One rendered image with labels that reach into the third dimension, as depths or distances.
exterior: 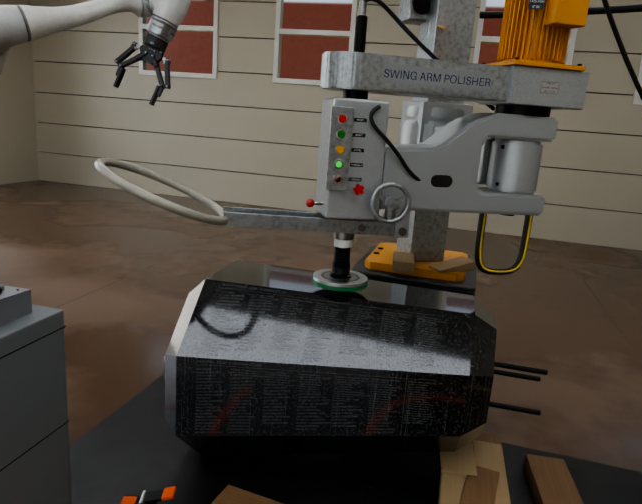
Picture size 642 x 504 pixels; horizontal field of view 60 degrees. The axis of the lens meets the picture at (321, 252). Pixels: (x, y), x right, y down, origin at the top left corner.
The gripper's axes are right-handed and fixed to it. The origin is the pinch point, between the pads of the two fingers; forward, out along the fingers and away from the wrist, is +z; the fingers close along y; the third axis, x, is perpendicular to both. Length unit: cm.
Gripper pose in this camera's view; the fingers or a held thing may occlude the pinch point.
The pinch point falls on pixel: (134, 93)
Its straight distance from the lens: 207.2
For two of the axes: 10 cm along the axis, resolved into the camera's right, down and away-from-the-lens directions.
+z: -4.4, 8.9, 1.5
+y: 9.0, 4.4, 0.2
